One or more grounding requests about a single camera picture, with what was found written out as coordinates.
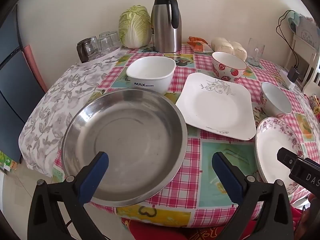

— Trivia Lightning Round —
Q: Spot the white floral tray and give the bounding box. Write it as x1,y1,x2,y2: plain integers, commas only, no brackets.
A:
80,46,123,65

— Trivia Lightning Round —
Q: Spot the stainless steel thermos jug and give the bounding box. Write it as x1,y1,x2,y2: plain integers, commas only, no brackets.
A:
150,0,182,53

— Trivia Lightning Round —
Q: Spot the white square bowl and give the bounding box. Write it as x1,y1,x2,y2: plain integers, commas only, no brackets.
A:
126,56,177,95

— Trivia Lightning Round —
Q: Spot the white printed card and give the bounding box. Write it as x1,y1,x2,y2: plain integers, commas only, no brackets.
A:
296,16,317,47

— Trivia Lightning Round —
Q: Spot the clear glass mug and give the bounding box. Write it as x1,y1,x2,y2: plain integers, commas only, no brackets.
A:
246,38,265,67

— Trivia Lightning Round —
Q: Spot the pink floral round plate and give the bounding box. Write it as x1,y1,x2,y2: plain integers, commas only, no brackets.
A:
254,117,305,195

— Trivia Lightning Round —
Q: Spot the napa cabbage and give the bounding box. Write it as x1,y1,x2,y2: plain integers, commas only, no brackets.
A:
118,5,152,49

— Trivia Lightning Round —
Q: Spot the black charger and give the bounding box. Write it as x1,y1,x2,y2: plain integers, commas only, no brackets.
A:
287,66,300,82

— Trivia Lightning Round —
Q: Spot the pink board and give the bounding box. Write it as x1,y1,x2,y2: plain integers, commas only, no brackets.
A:
22,44,48,93

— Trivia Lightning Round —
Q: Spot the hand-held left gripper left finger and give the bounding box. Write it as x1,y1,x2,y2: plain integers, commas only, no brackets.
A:
27,151,110,240

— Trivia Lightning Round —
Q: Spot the black cable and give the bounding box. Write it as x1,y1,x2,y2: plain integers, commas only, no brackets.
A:
276,10,300,67

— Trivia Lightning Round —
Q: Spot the pink checked tablecloth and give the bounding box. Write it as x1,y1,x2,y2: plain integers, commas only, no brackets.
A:
51,42,320,228

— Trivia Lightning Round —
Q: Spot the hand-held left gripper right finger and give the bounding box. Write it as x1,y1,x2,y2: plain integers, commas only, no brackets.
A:
212,151,294,240

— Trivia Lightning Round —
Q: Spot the dark cabinet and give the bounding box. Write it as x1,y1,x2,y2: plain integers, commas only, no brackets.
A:
0,5,48,163

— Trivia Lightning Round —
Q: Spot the strawberry print bowl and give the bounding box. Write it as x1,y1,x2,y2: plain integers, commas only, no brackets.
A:
212,52,247,83
260,82,293,118

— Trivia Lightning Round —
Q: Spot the grey floral cloth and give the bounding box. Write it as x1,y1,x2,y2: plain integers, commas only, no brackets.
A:
19,47,130,175

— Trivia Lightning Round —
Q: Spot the stainless steel basin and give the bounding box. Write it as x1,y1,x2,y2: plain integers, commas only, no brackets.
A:
61,89,188,207

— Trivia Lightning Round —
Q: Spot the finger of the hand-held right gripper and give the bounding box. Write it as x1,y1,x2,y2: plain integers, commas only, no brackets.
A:
277,147,304,172

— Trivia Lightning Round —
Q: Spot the green box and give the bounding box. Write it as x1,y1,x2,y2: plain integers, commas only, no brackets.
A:
0,151,18,173

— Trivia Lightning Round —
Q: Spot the bag of steamed buns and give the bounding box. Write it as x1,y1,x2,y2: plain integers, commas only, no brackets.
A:
211,37,248,61

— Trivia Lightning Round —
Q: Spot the white plastic rack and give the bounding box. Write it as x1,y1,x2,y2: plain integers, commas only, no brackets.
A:
285,34,320,95

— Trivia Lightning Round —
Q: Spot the teal cloth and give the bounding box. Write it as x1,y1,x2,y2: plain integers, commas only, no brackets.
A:
287,12,304,32

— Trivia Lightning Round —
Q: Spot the white power strip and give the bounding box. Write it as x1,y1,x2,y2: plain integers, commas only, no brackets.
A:
279,70,295,90

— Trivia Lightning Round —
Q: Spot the colourful small bottle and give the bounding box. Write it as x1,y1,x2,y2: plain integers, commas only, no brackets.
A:
310,94,320,117

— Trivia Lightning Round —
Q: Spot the white square floral plate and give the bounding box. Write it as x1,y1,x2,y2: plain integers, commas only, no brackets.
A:
175,72,257,141

